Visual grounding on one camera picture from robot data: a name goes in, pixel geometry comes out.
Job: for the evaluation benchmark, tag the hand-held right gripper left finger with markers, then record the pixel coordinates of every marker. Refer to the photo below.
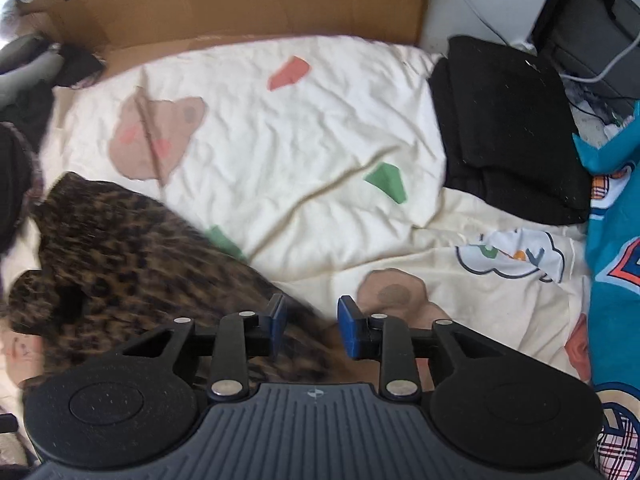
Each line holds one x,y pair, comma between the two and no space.
277,325

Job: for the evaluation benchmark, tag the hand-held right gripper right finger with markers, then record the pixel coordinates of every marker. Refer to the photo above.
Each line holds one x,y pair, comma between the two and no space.
350,330

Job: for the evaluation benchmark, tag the leopard print skirt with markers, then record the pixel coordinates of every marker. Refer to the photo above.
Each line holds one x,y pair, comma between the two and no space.
125,240

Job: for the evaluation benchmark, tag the pile of dark clothes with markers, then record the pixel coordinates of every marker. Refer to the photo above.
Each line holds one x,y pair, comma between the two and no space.
15,170

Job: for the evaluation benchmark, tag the cream printed blanket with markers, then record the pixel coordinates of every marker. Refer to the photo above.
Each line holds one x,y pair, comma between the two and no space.
300,135

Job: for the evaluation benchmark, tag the folded black garment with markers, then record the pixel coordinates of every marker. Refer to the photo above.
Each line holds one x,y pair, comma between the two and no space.
500,125

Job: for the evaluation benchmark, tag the teal printed cloth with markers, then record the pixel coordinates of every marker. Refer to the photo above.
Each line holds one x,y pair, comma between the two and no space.
615,240

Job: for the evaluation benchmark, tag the brown cardboard sheet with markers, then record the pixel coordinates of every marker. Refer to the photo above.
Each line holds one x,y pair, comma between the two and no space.
225,0

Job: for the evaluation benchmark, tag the grey neck pillow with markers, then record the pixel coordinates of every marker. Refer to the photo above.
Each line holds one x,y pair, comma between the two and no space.
35,67

